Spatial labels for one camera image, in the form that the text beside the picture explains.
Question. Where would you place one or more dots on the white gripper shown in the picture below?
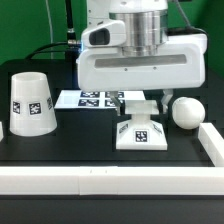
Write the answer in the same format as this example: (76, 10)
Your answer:
(179, 63)

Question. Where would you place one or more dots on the white lamp base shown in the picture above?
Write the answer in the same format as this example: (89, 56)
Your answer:
(140, 132)

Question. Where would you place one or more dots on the white lamp bulb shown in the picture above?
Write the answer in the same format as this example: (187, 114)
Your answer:
(188, 113)

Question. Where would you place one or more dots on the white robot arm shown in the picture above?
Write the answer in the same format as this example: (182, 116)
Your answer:
(129, 46)

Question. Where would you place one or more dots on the white lamp shade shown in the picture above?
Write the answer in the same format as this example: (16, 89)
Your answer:
(31, 107)

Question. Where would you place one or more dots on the white marker sheet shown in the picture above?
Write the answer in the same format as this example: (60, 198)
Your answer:
(77, 99)

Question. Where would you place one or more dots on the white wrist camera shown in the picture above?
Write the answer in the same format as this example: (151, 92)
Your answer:
(110, 33)

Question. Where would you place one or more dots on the white right rail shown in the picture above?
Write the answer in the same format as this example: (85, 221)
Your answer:
(212, 142)

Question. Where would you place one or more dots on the white rail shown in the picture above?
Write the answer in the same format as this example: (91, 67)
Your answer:
(1, 132)
(212, 142)
(111, 181)

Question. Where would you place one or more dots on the white left rail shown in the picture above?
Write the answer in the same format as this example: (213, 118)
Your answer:
(1, 132)

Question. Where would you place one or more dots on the white front rail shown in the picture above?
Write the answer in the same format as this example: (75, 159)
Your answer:
(111, 181)

